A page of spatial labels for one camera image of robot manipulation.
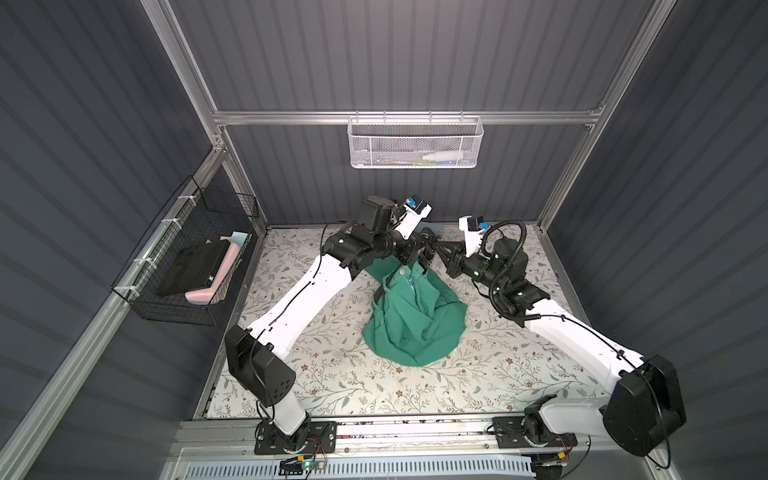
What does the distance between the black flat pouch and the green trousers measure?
1.30 ft

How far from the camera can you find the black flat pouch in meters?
0.66

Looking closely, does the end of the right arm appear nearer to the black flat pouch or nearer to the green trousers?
the green trousers

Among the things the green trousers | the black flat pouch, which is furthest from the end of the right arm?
the black flat pouch

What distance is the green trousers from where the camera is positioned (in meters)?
0.80
